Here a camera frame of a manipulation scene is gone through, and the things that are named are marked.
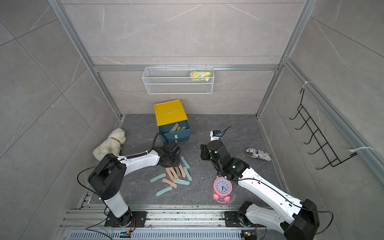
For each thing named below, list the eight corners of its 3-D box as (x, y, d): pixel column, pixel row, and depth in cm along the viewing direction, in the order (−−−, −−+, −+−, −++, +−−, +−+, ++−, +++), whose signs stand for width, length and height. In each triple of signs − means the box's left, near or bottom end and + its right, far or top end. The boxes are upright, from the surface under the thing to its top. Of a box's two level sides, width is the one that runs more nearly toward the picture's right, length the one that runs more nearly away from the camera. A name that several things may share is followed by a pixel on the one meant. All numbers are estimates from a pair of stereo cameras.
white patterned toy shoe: (245, 156, 99) (246, 153, 96) (246, 149, 102) (247, 146, 99) (269, 162, 95) (271, 160, 93) (269, 155, 99) (271, 153, 96)
